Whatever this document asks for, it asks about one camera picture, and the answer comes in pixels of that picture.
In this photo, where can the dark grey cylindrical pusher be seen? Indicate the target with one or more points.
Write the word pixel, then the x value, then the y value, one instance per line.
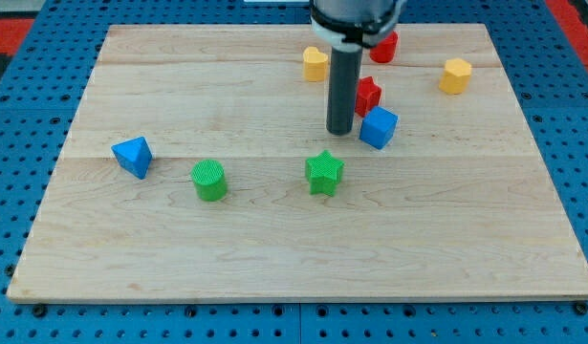
pixel 342 93

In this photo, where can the blue cube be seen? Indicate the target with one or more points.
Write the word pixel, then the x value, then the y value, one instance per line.
pixel 378 127

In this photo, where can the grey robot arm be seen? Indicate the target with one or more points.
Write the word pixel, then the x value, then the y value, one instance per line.
pixel 350 27

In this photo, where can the red star block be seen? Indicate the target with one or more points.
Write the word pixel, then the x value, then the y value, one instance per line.
pixel 368 96

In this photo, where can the green star block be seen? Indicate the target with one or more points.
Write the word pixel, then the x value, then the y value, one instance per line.
pixel 323 173

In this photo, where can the yellow heart block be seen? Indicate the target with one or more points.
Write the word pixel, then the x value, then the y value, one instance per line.
pixel 315 64

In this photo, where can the red cylinder block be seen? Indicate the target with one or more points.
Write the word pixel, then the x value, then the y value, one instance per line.
pixel 385 51

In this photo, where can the yellow hexagon block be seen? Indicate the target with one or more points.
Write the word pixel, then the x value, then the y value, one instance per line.
pixel 456 76

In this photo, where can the green cylinder block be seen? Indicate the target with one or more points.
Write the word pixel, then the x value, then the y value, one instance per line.
pixel 209 180

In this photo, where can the wooden board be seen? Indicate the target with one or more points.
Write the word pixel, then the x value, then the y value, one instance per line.
pixel 457 207

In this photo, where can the blue triangular prism block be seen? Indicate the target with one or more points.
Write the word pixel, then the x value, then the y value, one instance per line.
pixel 134 156

